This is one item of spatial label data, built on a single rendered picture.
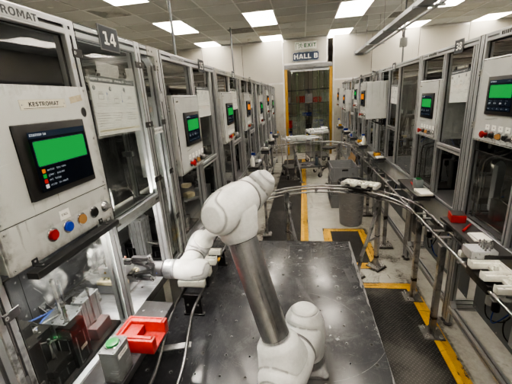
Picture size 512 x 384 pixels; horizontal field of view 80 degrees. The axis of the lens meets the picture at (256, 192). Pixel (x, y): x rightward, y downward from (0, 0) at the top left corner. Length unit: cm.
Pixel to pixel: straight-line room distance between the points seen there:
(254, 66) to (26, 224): 891
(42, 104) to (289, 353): 106
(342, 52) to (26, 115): 898
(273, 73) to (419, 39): 398
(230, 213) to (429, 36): 948
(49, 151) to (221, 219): 51
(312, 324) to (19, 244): 97
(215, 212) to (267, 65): 876
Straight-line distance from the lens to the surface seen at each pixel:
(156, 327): 133
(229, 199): 91
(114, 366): 119
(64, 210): 108
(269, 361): 114
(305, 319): 126
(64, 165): 105
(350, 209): 424
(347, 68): 955
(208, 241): 150
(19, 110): 101
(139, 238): 184
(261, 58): 958
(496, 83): 214
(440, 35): 1019
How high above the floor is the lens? 176
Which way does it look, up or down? 17 degrees down
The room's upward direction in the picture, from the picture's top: 4 degrees counter-clockwise
